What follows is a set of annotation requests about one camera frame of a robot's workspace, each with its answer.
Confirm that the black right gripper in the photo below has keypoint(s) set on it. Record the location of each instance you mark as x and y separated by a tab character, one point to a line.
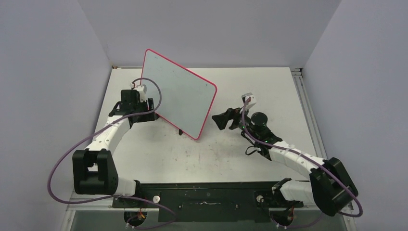
222	120

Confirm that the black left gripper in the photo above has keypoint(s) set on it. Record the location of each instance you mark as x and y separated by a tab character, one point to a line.
147	105

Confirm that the pink framed whiteboard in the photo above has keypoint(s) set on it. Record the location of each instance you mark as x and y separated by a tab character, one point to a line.
184	98

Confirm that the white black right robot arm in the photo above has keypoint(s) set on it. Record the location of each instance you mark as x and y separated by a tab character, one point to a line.
329	185

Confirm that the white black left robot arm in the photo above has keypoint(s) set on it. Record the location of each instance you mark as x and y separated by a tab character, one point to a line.
94	168

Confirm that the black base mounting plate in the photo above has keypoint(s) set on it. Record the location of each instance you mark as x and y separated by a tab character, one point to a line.
217	202

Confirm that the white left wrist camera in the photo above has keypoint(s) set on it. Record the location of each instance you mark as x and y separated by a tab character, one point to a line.
141	89

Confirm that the aluminium rail right side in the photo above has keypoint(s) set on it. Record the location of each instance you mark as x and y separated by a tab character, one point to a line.
308	112

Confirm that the aluminium rail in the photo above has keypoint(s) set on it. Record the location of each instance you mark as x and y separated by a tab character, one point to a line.
106	204
308	112

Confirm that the aluminium front rail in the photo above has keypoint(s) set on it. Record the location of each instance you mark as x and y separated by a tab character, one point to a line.
106	204

